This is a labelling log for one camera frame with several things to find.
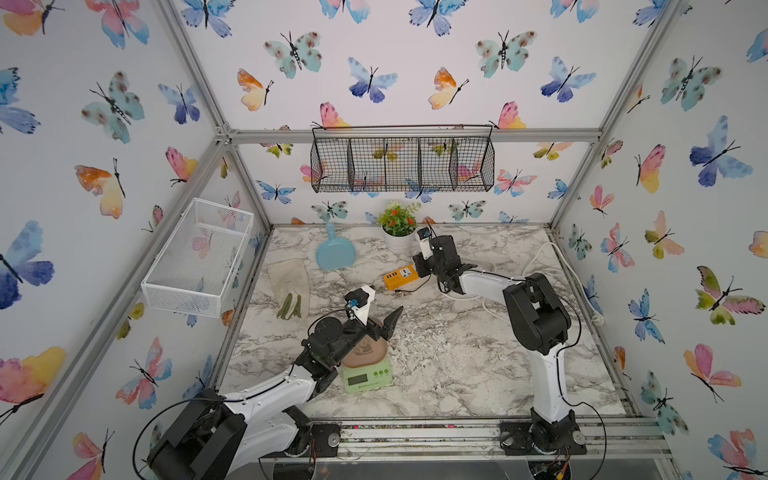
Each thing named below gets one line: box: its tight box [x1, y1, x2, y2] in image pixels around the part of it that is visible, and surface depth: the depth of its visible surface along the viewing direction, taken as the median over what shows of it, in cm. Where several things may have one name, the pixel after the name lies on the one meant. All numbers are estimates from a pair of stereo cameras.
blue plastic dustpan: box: [316, 222, 356, 270], surface depth 114 cm
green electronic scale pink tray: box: [341, 317, 393, 394], surface depth 84 cm
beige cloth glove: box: [268, 258, 310, 320], surface depth 106 cm
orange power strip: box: [384, 263, 419, 291], surface depth 104 cm
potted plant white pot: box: [376, 200, 422, 255], surface depth 105 cm
